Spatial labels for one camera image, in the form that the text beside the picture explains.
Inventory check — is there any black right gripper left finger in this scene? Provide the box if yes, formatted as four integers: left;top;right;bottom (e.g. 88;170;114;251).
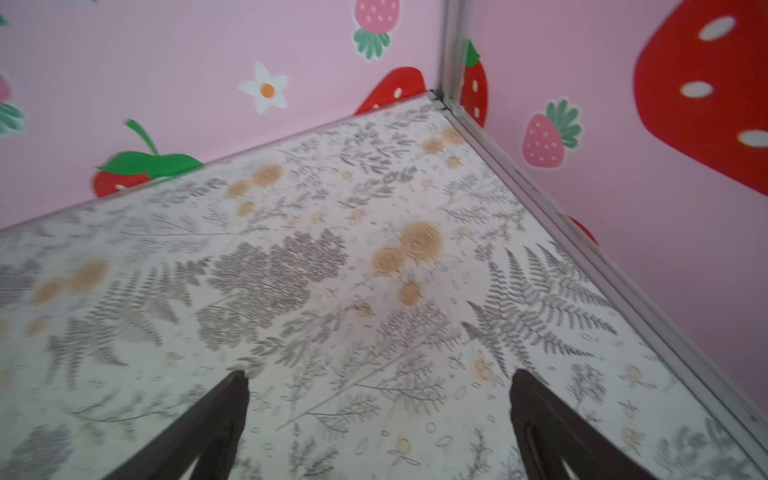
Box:
107;371;249;479

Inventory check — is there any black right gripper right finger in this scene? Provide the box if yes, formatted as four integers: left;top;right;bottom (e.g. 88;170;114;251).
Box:
510;369;652;480

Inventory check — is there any aluminium corner frame post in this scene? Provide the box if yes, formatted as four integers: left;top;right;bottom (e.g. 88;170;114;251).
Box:
436;0;470;110

